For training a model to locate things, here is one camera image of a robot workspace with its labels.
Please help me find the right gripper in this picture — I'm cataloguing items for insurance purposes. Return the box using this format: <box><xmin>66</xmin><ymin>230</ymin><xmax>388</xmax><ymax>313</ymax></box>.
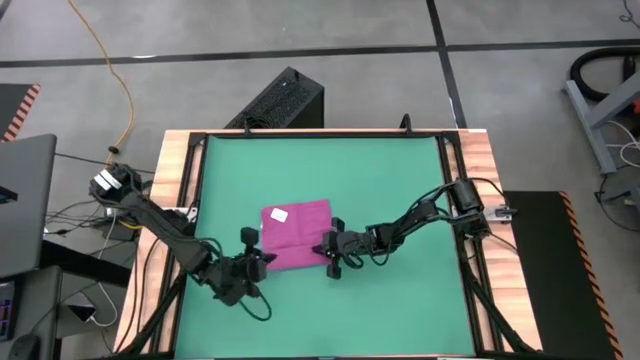
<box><xmin>312</xmin><ymin>218</ymin><xmax>381</xmax><ymax>279</ymax></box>

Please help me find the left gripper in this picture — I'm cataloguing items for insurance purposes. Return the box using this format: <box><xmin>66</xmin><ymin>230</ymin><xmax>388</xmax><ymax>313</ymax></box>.
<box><xmin>238</xmin><ymin>252</ymin><xmax>278</xmax><ymax>286</ymax></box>

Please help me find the magenta towel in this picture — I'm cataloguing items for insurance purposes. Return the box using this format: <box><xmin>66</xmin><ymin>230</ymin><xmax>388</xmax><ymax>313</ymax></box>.
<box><xmin>260</xmin><ymin>198</ymin><xmax>335</xmax><ymax>273</ymax></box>

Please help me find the green table mat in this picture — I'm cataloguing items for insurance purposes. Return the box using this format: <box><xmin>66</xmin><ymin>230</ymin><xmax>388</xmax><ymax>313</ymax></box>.
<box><xmin>172</xmin><ymin>135</ymin><xmax>475</xmax><ymax>359</ymax></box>

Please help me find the black computer tower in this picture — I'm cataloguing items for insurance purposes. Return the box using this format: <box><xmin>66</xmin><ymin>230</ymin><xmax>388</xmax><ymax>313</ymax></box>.
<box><xmin>224</xmin><ymin>66</ymin><xmax>325</xmax><ymax>130</ymax></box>

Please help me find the black orange-striped floor mat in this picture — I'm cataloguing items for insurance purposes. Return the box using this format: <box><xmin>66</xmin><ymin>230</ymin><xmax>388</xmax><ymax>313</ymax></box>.
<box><xmin>0</xmin><ymin>83</ymin><xmax>41</xmax><ymax>144</ymax></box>
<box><xmin>502</xmin><ymin>189</ymin><xmax>624</xmax><ymax>360</ymax></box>

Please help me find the dark grey desk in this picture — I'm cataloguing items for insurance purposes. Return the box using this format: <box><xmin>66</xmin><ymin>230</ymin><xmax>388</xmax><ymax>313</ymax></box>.
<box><xmin>0</xmin><ymin>239</ymin><xmax>132</xmax><ymax>360</ymax></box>

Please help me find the grey laptop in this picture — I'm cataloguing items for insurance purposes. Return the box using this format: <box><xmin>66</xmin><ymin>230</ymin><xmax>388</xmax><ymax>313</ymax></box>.
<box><xmin>0</xmin><ymin>133</ymin><xmax>58</xmax><ymax>279</ymax></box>

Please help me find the black computer mouse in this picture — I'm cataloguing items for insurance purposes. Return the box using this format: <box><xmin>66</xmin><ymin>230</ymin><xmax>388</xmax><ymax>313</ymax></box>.
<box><xmin>7</xmin><ymin>333</ymin><xmax>41</xmax><ymax>360</ymax></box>

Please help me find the black keypad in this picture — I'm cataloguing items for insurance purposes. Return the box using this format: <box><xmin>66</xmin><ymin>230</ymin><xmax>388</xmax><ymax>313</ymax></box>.
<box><xmin>0</xmin><ymin>282</ymin><xmax>16</xmax><ymax>344</ymax></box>

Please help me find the grey metal stand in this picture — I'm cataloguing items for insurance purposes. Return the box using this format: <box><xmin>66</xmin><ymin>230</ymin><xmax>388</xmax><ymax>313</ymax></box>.
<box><xmin>562</xmin><ymin>69</ymin><xmax>640</xmax><ymax>176</ymax></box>

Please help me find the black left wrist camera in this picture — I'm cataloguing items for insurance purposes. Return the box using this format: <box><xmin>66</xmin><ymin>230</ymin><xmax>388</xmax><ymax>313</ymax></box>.
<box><xmin>240</xmin><ymin>226</ymin><xmax>261</xmax><ymax>254</ymax></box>

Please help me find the green cable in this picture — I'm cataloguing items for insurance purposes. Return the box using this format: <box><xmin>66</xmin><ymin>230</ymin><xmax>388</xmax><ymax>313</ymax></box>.
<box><xmin>238</xmin><ymin>287</ymin><xmax>274</xmax><ymax>322</ymax></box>

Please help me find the black metal table frame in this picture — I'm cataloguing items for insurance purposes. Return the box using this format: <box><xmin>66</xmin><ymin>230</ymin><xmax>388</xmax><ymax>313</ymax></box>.
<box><xmin>117</xmin><ymin>113</ymin><xmax>539</xmax><ymax>360</ymax></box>

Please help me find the white charging cable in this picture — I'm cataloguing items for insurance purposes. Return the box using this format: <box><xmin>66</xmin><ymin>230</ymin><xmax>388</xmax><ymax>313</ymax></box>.
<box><xmin>89</xmin><ymin>279</ymin><xmax>119</xmax><ymax>329</ymax></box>

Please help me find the yellow cable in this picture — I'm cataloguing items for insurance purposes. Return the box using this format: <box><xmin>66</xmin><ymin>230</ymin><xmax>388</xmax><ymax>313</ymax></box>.
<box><xmin>66</xmin><ymin>0</ymin><xmax>136</xmax><ymax>166</ymax></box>

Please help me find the thin black cable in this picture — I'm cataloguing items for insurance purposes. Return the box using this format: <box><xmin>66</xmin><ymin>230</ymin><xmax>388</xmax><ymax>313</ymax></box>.
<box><xmin>53</xmin><ymin>144</ymin><xmax>156</xmax><ymax>174</ymax></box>

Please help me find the black cable loop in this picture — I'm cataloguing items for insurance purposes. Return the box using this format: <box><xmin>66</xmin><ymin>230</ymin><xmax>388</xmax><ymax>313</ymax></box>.
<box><xmin>593</xmin><ymin>172</ymin><xmax>640</xmax><ymax>251</ymax></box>

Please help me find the black hose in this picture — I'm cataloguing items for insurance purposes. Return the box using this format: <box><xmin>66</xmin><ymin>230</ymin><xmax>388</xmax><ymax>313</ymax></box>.
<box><xmin>568</xmin><ymin>45</ymin><xmax>640</xmax><ymax>104</ymax></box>

